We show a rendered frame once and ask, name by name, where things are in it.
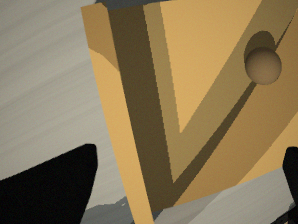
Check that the tan tray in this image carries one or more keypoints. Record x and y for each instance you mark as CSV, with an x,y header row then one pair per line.
x,y
184,119

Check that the brown ball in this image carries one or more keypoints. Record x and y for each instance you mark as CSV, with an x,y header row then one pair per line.
x,y
263,65

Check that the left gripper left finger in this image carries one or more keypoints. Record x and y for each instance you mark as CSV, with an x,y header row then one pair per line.
x,y
56,191

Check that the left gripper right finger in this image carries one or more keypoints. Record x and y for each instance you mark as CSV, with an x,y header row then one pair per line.
x,y
290,168

